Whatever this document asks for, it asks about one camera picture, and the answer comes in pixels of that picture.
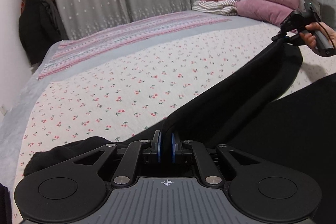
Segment black pants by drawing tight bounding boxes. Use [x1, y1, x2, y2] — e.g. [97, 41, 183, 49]
[23, 36, 336, 185]

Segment person's right hand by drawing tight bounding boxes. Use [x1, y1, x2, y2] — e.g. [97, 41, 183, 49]
[299, 22, 336, 55]

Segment cherry print bed sheet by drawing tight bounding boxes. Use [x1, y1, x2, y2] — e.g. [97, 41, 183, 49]
[10, 21, 336, 224]

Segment striped folded cloth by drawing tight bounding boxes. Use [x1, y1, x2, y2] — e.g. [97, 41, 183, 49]
[192, 0, 238, 16]

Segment pink striped blanket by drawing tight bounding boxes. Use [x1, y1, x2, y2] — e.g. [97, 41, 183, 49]
[38, 11, 230, 80]

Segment black hanging jacket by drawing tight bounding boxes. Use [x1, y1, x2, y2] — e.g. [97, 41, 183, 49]
[19, 0, 68, 65]

